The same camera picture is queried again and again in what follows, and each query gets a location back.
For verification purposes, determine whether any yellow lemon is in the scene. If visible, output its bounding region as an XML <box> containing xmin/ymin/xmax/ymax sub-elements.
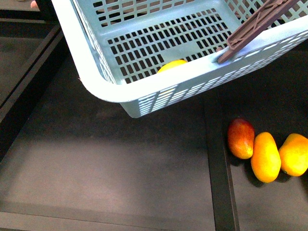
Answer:
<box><xmin>157</xmin><ymin>59</ymin><xmax>187</xmax><ymax>73</ymax></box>

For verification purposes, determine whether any yellow mango right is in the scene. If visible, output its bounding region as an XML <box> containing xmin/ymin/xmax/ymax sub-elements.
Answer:
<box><xmin>279</xmin><ymin>133</ymin><xmax>308</xmax><ymax>177</ymax></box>

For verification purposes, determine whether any orange mango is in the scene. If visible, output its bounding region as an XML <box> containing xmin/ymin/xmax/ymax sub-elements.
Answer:
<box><xmin>251</xmin><ymin>132</ymin><xmax>281</xmax><ymax>183</ymax></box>

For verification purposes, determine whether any light blue plastic basket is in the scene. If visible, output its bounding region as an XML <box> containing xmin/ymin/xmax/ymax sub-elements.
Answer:
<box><xmin>52</xmin><ymin>0</ymin><xmax>308</xmax><ymax>118</ymax></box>

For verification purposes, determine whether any red yellow mango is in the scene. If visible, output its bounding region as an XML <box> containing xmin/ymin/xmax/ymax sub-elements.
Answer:
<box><xmin>227</xmin><ymin>118</ymin><xmax>255</xmax><ymax>159</ymax></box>

